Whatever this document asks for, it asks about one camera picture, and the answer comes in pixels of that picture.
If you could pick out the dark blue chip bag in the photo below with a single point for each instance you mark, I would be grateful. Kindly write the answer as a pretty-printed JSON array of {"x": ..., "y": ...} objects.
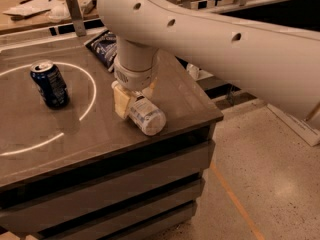
[{"x": 104, "y": 47}]

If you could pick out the white blue plastic bottle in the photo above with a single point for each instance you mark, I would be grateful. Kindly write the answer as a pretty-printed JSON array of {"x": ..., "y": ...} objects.
[{"x": 145, "y": 114}]

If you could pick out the dark wooden drawer cabinet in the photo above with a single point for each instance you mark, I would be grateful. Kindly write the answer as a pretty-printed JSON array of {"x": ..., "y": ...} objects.
[{"x": 82, "y": 173}]

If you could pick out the white power strip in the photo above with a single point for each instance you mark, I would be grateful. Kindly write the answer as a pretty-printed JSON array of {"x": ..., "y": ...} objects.
[{"x": 87, "y": 6}]

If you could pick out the white bowl on desk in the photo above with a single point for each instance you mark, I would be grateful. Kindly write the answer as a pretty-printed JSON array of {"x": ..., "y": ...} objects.
[{"x": 59, "y": 13}]

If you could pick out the white papers on desk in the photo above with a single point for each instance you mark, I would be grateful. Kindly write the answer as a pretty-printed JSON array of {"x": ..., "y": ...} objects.
[{"x": 29, "y": 8}]

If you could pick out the grey metal bracket post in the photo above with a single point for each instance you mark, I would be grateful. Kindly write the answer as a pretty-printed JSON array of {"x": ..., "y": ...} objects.
[{"x": 76, "y": 17}]

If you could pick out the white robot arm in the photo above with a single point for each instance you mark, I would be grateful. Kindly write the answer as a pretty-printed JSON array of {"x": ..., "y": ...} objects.
[{"x": 280, "y": 68}]

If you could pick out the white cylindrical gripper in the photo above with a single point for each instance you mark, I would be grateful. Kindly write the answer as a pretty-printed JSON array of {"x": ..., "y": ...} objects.
[{"x": 135, "y": 78}]

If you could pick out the dark blue soda can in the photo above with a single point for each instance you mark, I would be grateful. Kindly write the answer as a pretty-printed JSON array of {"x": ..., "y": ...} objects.
[{"x": 50, "y": 83}]

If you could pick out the grey metal shelf ledge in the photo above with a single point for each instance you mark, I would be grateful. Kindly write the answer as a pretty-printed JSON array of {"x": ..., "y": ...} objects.
[{"x": 213, "y": 86}]

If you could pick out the small clear bottle left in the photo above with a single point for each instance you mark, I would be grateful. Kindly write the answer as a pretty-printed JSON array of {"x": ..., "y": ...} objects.
[{"x": 193, "y": 71}]

